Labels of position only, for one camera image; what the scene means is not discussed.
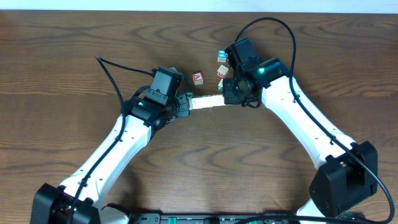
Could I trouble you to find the red U 8 wooden block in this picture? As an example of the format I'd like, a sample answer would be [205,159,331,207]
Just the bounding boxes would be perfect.
[213,95,225,106]

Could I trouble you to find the number 3 wooden block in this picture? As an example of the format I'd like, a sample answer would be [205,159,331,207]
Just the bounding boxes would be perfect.
[201,96,214,108]

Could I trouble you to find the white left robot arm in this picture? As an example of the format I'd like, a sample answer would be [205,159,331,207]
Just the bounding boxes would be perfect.
[30,90,192,223]

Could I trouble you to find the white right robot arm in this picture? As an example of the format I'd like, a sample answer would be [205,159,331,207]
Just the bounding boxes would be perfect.
[223,56,379,223]

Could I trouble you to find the green side wooden block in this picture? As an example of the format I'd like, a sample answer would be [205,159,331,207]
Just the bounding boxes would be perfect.
[218,79,223,91]

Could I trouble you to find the red M wooden block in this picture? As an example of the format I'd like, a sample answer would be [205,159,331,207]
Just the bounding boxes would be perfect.
[216,65,229,79]

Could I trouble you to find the green 4 wooden block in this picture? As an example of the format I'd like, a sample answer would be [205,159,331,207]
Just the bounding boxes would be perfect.
[187,91,194,98]

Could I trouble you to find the blue top wooden block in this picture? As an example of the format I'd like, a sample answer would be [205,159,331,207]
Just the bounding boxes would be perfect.
[217,50,228,63]

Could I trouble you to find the red A wooden block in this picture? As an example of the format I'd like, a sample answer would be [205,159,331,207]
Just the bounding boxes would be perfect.
[192,72,204,85]

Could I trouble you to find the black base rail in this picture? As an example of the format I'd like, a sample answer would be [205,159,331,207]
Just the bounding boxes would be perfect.
[99,203,368,224]

